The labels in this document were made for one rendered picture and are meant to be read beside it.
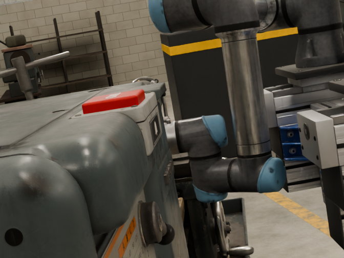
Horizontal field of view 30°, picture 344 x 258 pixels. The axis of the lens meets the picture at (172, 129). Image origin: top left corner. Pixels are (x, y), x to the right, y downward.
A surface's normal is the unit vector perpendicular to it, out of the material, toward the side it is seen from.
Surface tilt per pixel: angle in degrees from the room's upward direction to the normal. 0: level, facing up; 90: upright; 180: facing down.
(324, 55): 72
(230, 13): 86
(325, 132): 90
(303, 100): 90
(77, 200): 84
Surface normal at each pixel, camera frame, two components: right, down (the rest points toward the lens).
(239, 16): 0.03, 0.07
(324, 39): -0.17, -0.12
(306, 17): -0.66, 0.23
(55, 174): 0.32, -0.63
